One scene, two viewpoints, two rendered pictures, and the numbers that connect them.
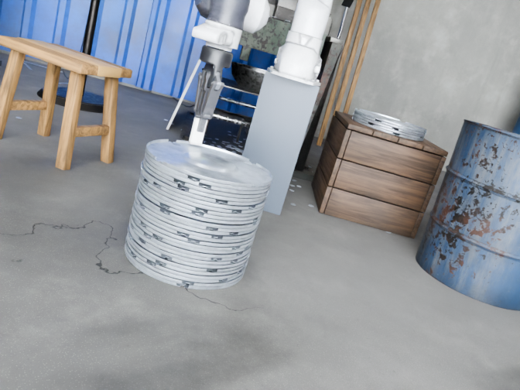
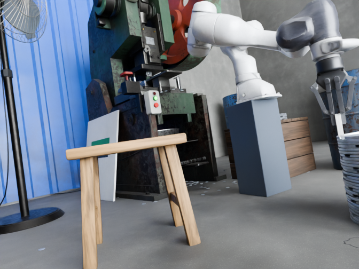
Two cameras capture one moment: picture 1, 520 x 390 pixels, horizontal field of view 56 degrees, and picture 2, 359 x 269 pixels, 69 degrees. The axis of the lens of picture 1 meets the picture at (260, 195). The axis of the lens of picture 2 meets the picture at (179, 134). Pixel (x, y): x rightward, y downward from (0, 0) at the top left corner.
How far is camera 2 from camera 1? 1.30 m
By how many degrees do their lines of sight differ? 36
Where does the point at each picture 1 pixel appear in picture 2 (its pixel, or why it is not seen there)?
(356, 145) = not seen: hidden behind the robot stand
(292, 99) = (268, 111)
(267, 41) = (168, 107)
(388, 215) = (304, 163)
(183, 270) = not seen: outside the picture
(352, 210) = (292, 169)
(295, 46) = (256, 80)
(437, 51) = not seen: hidden behind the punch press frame
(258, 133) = (263, 141)
